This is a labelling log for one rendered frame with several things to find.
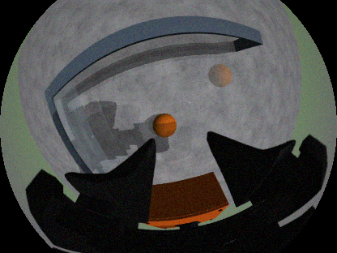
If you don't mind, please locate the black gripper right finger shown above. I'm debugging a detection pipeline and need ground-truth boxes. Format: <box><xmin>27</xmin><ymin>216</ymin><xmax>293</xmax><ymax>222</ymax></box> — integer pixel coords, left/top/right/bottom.
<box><xmin>207</xmin><ymin>132</ymin><xmax>296</xmax><ymax>207</ymax></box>

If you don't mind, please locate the clear low l-shaped wall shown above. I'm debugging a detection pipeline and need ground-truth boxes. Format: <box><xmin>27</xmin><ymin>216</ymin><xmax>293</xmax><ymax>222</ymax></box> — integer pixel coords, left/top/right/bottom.
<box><xmin>53</xmin><ymin>33</ymin><xmax>258</xmax><ymax>174</ymax></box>

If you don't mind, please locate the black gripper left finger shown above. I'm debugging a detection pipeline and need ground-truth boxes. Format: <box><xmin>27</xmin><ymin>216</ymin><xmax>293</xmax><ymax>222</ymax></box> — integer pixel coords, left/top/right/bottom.
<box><xmin>65</xmin><ymin>139</ymin><xmax>156</xmax><ymax>224</ymax></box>

